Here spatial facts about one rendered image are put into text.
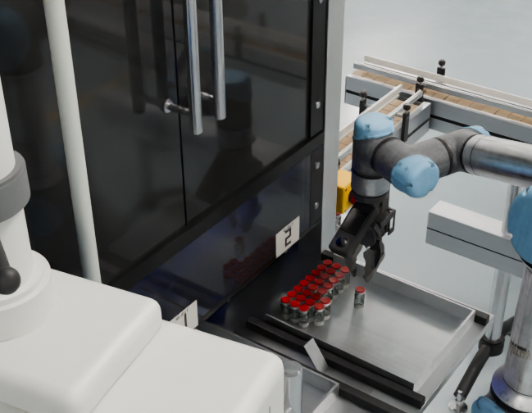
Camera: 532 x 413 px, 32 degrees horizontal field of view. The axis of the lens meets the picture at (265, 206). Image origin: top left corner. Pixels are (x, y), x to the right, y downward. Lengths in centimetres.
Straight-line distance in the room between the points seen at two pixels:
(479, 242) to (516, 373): 133
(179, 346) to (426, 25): 492
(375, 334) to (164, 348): 108
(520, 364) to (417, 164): 38
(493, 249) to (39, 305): 214
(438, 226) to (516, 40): 282
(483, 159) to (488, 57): 367
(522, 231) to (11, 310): 80
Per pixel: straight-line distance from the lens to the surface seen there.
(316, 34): 181
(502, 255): 286
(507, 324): 320
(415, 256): 364
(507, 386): 160
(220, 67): 146
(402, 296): 201
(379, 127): 172
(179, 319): 170
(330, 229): 209
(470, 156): 170
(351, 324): 193
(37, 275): 86
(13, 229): 82
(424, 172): 166
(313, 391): 178
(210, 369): 85
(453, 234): 290
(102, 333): 84
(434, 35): 557
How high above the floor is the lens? 213
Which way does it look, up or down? 33 degrees down
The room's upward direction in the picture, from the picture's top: straight up
